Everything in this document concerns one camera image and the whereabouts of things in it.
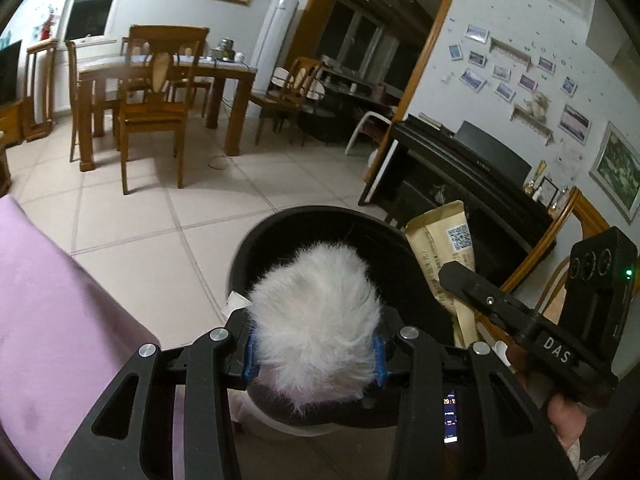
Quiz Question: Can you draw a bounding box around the wall shelf with bear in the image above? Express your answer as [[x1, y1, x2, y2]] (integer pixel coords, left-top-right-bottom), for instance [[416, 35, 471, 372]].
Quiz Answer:
[[510, 102, 556, 147]]

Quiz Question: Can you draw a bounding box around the wooden dining chair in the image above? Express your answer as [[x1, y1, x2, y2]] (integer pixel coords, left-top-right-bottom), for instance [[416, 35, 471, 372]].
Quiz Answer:
[[248, 57, 326, 146], [170, 42, 213, 118]]

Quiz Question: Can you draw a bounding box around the metal kettle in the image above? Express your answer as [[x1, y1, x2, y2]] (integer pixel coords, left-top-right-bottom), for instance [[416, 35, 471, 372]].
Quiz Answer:
[[210, 37, 238, 63]]

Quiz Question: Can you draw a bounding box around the black upright piano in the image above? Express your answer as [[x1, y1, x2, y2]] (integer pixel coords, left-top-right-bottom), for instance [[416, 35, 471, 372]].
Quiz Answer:
[[359, 114, 556, 281]]

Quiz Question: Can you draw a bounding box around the cream teddy bear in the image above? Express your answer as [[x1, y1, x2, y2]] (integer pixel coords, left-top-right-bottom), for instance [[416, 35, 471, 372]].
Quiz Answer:
[[522, 91, 551, 120]]

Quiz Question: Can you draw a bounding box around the wooden chair with curved back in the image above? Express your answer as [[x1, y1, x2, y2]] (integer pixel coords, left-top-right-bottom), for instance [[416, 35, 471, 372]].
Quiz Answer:
[[65, 39, 123, 163]]

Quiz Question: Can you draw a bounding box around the framed certificate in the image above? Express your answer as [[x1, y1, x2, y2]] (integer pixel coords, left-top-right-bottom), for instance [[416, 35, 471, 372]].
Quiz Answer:
[[537, 176, 560, 206]]

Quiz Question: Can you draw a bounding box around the wooden door frame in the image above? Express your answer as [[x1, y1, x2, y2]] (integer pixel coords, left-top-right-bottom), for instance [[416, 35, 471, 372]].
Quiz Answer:
[[295, 0, 460, 183]]

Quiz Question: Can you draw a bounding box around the white framed window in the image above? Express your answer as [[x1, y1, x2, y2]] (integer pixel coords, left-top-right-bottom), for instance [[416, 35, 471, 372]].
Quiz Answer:
[[62, 0, 133, 43]]

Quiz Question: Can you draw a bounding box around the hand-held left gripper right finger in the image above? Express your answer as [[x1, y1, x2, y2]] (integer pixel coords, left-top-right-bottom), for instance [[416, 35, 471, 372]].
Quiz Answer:
[[370, 305, 576, 480]]

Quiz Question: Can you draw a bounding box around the white fluffy ball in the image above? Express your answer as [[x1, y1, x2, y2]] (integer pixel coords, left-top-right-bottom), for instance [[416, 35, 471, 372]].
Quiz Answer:
[[246, 241, 383, 417]]

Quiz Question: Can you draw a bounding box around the black round waste bin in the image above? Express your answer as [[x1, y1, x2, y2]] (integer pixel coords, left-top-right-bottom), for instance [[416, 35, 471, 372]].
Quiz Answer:
[[230, 205, 481, 433]]

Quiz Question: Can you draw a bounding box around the wooden dining table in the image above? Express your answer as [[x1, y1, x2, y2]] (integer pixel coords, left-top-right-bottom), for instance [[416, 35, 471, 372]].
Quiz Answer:
[[77, 55, 258, 172]]

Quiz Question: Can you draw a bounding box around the white plastic chair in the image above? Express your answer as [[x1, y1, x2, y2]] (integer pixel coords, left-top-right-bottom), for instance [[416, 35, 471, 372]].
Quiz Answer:
[[345, 111, 398, 157]]

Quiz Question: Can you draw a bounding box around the wooden chair with splat back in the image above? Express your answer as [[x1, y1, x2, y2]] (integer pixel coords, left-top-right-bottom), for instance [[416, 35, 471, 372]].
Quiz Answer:
[[117, 25, 208, 196]]

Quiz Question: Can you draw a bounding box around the group of wall photos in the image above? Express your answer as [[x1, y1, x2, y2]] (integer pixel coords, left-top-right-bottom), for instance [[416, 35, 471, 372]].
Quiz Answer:
[[440, 22, 593, 146]]

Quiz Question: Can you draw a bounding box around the gold trophy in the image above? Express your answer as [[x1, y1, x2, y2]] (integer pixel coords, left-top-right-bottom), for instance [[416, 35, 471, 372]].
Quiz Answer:
[[525, 160, 548, 196]]

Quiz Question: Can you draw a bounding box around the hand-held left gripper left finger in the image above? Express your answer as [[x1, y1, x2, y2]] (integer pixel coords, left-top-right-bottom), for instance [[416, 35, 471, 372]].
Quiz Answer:
[[50, 307, 258, 480]]

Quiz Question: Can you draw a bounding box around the brown paper packet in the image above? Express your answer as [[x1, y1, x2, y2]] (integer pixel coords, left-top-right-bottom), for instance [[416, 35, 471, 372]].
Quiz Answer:
[[404, 200, 483, 348]]

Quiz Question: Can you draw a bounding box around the black flat television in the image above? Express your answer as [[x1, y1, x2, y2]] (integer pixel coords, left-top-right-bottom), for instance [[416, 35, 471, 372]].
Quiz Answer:
[[0, 40, 23, 106]]

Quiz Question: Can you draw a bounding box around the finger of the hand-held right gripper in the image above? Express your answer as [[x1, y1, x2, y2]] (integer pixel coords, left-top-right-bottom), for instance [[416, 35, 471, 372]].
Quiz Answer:
[[439, 260, 538, 346]]

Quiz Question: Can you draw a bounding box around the person's right hand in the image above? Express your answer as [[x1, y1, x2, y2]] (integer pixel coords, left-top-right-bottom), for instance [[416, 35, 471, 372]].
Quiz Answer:
[[507, 345, 596, 453]]

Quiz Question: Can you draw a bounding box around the phone with lit screen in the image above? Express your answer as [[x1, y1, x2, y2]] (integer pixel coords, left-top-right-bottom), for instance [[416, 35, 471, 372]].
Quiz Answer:
[[442, 385, 459, 444]]

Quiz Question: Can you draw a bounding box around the white standing air conditioner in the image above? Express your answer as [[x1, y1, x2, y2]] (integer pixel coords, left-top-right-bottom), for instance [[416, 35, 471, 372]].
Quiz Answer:
[[250, 0, 299, 96]]

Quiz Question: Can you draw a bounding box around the tall wooden plant stand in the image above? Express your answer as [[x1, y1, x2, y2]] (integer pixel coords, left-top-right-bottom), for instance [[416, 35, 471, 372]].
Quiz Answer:
[[24, 38, 60, 142]]

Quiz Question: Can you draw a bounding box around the small wall shelf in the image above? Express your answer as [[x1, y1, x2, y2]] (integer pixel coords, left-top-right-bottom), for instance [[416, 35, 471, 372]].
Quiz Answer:
[[489, 36, 533, 72]]

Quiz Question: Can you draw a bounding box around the purple tablecloth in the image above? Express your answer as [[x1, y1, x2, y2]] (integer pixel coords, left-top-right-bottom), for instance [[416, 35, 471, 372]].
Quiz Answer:
[[0, 194, 236, 480]]

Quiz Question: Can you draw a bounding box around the wooden coffee table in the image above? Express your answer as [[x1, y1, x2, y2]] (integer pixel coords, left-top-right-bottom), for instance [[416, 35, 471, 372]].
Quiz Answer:
[[0, 130, 13, 197]]

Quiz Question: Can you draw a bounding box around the wooden television cabinet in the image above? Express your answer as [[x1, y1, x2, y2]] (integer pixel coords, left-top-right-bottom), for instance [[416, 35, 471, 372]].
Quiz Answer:
[[0, 100, 26, 148]]

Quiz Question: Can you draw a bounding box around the framed landscape picture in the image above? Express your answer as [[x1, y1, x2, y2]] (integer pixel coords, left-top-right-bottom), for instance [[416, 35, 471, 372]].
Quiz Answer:
[[589, 121, 640, 225]]

